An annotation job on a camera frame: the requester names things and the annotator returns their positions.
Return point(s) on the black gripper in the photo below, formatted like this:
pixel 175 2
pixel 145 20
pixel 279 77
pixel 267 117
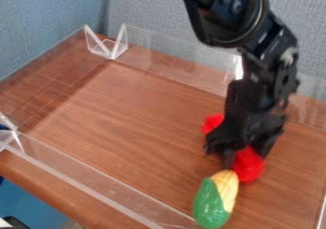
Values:
pixel 249 125

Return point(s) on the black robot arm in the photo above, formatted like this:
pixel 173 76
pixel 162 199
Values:
pixel 245 25

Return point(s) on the toy corn cob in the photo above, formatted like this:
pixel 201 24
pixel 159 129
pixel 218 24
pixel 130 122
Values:
pixel 215 199

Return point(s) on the clear acrylic back wall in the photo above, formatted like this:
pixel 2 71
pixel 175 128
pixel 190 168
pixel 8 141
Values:
pixel 207 69

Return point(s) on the clear acrylic wall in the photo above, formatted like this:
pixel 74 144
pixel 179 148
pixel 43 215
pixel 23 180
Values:
pixel 207 69
pixel 91 196

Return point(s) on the clear acrylic front wall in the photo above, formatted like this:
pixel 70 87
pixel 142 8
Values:
pixel 91 196

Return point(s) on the clear acrylic corner bracket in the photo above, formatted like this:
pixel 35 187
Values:
pixel 106 48

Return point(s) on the clear acrylic left bracket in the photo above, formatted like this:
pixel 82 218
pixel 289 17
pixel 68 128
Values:
pixel 10 135

